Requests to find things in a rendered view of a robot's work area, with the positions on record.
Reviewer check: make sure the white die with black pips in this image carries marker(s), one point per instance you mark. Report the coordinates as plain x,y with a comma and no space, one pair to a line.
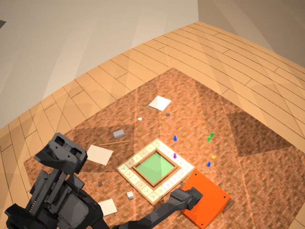
130,195

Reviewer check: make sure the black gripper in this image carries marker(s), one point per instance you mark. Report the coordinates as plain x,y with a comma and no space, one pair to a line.
49,190

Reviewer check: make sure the beige flat rectangular sheet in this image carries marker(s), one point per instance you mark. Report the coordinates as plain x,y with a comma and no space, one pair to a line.
99,155

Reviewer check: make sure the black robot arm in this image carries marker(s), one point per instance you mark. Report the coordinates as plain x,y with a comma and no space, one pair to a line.
79,210

